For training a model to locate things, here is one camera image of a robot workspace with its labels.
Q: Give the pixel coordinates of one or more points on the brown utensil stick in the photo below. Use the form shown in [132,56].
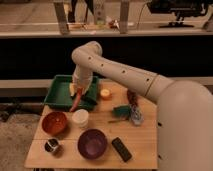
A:
[118,120]

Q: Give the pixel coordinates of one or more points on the yellow item in tray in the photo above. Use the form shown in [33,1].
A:
[72,89]

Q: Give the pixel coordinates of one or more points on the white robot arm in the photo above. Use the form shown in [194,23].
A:
[184,108]

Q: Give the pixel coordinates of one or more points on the orange bowl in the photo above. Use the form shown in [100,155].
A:
[54,123]

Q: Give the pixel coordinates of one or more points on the purple bowl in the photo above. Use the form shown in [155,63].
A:
[92,144]

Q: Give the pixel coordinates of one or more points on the green plastic tray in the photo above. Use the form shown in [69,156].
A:
[58,96]

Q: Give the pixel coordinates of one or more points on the dark green vegetable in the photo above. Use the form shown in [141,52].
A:
[89,100]

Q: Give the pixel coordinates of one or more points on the black rectangular block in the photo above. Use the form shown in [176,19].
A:
[121,149]

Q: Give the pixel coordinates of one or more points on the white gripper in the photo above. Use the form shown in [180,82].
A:
[82,78]

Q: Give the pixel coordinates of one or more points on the green sponge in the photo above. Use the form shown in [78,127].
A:
[121,111]

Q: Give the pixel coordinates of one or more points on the white plastic cup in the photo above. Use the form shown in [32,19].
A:
[81,118]

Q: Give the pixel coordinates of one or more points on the dark red brown item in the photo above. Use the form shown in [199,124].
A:
[132,98]

